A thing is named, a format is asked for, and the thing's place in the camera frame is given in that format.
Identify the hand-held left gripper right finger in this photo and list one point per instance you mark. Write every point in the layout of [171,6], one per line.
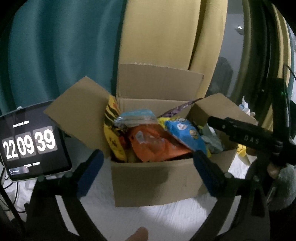
[205,172]

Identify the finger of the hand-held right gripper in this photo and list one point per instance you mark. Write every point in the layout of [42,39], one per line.
[219,125]

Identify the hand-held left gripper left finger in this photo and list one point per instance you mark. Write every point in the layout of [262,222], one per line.
[89,176]

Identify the teal grey snack packet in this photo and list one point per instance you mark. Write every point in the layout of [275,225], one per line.
[211,139]

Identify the blue cartoon snack packet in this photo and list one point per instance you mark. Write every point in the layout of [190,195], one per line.
[182,132]

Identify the yellow black snack packet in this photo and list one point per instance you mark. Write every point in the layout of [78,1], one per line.
[113,143]

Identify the purple snack packet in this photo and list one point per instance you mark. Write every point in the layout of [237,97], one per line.
[175,110]

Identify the cardboard box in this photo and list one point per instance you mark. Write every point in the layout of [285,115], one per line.
[150,180]

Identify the yellow patterned snack bag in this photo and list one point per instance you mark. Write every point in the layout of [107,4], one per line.
[163,121]

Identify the orange snack bag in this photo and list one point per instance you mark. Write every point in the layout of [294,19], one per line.
[152,146]

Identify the small clear candy packet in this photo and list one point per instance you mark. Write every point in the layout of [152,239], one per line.
[136,118]

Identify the person's right hand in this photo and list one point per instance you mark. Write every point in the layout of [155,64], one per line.
[274,170]

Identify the white plastic bag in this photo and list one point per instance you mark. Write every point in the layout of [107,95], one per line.
[246,106]

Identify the tablet with clock display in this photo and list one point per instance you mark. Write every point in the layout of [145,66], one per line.
[34,143]

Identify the dark glass window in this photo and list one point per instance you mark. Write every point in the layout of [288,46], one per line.
[231,41]

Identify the narrow yellow curtain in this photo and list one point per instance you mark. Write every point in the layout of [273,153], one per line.
[281,46]

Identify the wide yellow curtain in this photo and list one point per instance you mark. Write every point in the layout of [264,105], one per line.
[166,34]

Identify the wide teal curtain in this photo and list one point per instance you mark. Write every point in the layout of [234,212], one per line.
[57,58]

